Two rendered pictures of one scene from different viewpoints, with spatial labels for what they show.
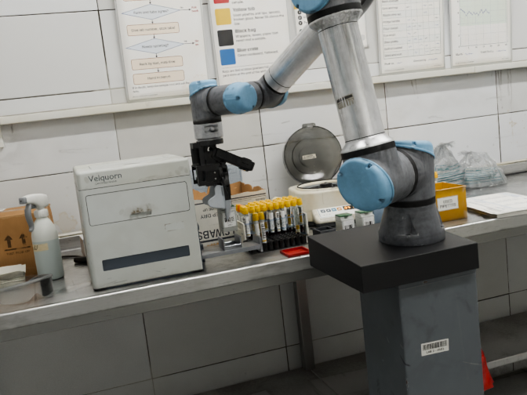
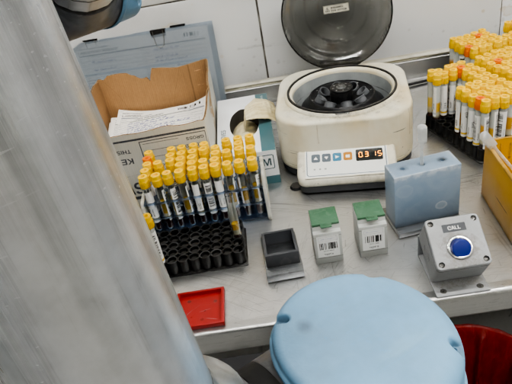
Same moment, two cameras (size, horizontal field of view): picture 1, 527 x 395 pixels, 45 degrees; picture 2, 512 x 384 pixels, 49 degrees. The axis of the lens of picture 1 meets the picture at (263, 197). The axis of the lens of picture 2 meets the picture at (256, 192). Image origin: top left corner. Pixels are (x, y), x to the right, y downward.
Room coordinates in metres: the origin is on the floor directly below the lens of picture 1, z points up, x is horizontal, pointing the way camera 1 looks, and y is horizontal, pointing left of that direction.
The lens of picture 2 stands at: (1.20, -0.37, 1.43)
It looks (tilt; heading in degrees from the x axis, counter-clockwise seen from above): 34 degrees down; 21
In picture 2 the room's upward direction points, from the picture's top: 11 degrees counter-clockwise
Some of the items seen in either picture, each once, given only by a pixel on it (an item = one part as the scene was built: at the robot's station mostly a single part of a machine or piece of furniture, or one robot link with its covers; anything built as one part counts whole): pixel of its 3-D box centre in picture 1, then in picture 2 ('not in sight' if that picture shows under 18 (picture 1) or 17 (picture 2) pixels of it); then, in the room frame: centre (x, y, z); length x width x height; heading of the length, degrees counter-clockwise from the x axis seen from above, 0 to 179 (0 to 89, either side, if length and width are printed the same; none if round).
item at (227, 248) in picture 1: (222, 246); not in sight; (1.68, 0.13, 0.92); 0.21 x 0.07 x 0.05; 108
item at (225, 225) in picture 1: (227, 218); not in sight; (1.68, 0.10, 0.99); 0.05 x 0.04 x 0.06; 17
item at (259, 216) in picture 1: (273, 227); (184, 227); (1.81, -0.02, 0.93); 0.17 x 0.09 x 0.11; 108
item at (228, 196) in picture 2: (297, 223); (234, 220); (1.83, -0.09, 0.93); 0.01 x 0.01 x 0.10
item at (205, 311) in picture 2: (296, 251); (200, 308); (1.70, -0.07, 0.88); 0.07 x 0.07 x 0.01; 18
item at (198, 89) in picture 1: (205, 102); not in sight; (1.67, 0.12, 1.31); 0.09 x 0.08 x 0.11; 47
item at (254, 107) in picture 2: not in sight; (251, 132); (2.12, -0.04, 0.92); 0.24 x 0.12 x 0.10; 18
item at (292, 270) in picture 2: (324, 234); (280, 251); (1.81, -0.16, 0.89); 0.09 x 0.05 x 0.04; 20
